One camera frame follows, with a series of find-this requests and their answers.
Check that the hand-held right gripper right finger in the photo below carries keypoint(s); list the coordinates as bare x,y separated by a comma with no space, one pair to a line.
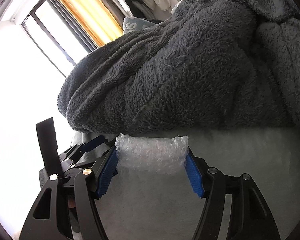
193,175

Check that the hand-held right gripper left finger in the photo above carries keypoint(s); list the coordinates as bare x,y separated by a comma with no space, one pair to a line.
107,172

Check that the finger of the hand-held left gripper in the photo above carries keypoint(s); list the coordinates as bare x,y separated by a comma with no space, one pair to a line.
93,143
90,158

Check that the clear bubble wrap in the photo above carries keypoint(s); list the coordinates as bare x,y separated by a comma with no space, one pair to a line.
150,155

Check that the bed with grey sheet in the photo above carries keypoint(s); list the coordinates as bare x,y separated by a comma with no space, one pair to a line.
152,205

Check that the dark grey fleece blanket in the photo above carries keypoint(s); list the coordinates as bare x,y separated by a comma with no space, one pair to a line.
177,67

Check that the light blue printed pillow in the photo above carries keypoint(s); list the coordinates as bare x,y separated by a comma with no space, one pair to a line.
135,25

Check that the yellow curtain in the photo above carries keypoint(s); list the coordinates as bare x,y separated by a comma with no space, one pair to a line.
85,7

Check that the white hanging garment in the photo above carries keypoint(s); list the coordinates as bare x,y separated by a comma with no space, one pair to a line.
121,2

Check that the window with dark frame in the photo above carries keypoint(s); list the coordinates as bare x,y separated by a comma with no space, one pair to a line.
40,30

